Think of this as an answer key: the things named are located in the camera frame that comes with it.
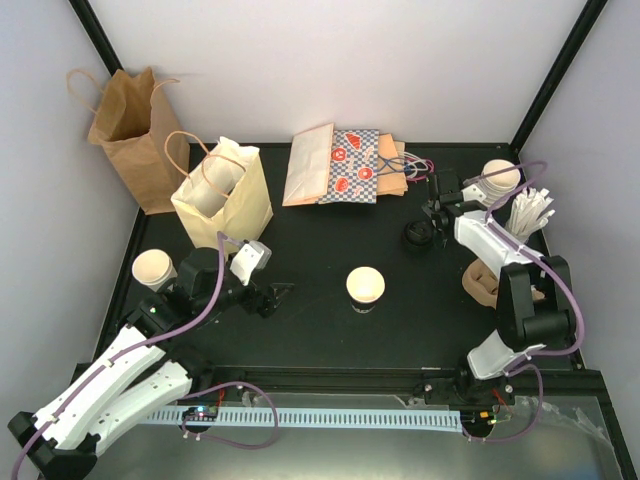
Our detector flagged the standing brown paper bag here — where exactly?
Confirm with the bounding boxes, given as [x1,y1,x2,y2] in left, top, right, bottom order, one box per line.
[81,68,190,215]

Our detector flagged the blue checkered paper bag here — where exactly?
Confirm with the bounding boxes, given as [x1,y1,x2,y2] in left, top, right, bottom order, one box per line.
[316,129,379,205]

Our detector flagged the light blue slotted cable duct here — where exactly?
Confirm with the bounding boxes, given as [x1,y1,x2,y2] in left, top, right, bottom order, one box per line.
[141,405,462,433]

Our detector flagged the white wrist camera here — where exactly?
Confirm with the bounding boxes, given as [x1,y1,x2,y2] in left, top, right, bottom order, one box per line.
[230,240,272,286]
[461,184,487,204]

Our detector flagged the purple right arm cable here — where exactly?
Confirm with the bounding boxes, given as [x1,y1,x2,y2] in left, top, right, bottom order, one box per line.
[462,159,586,445]

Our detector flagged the left stack of paper cups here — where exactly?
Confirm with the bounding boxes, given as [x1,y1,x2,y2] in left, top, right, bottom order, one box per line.
[131,249,177,292]

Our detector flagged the small circuit board with LEDs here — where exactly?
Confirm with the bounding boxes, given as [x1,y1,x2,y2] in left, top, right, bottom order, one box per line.
[181,406,218,422]

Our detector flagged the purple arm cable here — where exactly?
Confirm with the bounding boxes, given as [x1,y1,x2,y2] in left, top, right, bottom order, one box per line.
[9,230,246,480]
[462,159,586,445]

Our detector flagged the black frame post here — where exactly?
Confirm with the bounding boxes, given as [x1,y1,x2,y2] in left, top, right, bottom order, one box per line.
[510,0,608,154]
[69,0,123,76]

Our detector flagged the glass of wrapped stirrers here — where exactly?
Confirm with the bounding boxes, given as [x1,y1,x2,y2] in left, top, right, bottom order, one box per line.
[505,188,555,243]

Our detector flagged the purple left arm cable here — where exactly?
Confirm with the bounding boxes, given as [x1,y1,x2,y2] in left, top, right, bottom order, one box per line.
[9,230,246,480]

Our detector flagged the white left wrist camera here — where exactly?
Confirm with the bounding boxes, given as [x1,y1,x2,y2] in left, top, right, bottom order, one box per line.
[230,240,272,286]

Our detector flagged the black right frame post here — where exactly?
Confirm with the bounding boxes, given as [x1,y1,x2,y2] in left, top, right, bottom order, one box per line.
[510,0,608,154]

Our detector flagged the cream paper bag with handles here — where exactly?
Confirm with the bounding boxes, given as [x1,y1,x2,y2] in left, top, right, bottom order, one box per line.
[171,136,273,248]

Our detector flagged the purple cable loop at front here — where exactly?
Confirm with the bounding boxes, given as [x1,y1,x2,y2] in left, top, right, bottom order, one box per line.
[179,381,281,449]

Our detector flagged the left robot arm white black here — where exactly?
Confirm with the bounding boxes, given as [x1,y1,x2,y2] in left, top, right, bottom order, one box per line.
[8,241,294,479]

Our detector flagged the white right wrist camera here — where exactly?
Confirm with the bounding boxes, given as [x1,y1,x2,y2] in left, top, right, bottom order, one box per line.
[461,184,487,204]

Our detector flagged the white flat paper bag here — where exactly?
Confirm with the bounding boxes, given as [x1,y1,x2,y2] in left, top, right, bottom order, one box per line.
[282,123,334,207]

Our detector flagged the stack of white paper cups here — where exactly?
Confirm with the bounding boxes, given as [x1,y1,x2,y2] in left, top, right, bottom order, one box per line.
[476,159,521,208]

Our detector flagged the black left frame post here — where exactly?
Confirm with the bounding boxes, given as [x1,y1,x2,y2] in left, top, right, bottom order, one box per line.
[69,0,123,76]

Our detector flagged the coloured bag handle cords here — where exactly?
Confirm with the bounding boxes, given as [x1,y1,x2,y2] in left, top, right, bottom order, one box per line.
[377,149,436,182]

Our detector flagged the brown flat paper bag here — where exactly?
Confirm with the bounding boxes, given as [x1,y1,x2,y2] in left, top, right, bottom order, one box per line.
[377,134,408,196]

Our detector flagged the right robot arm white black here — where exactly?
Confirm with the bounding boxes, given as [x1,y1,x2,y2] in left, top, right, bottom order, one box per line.
[423,170,585,403]

